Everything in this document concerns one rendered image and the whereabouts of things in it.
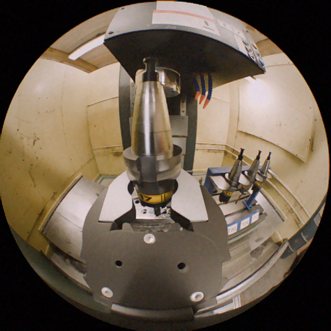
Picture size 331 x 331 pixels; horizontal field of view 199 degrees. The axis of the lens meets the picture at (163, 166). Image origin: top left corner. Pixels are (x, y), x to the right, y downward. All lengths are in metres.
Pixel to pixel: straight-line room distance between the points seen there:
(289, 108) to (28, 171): 2.05
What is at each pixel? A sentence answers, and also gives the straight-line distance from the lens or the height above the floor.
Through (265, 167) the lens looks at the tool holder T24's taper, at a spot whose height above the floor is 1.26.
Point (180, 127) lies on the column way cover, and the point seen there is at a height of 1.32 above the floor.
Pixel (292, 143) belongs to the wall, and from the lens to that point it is 1.02.
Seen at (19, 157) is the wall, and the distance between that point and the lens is 1.01.
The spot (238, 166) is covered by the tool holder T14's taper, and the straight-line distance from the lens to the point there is 0.31.
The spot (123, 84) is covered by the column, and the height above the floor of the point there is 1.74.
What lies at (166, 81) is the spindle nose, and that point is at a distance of 0.31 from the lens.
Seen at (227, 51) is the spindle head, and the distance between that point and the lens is 0.33.
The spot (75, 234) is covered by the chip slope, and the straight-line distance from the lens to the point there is 0.98.
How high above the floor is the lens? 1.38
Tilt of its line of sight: 28 degrees down
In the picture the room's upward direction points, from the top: 1 degrees counter-clockwise
